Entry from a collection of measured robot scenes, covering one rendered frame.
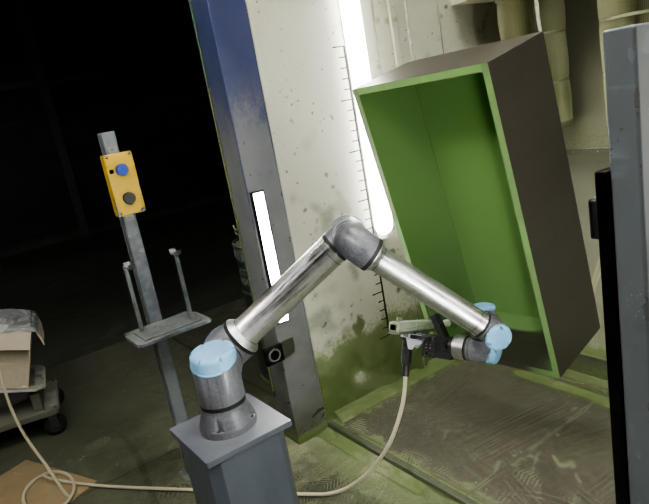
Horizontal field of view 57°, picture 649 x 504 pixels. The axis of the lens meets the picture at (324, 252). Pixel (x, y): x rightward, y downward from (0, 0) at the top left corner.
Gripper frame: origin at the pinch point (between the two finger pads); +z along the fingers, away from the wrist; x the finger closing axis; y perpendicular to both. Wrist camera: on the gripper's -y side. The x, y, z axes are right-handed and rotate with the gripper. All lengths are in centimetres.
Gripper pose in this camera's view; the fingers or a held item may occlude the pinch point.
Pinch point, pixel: (406, 333)
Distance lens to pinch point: 238.7
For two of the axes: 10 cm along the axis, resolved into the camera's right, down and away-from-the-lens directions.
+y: -0.7, 10.0, -0.1
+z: -8.2, -0.5, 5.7
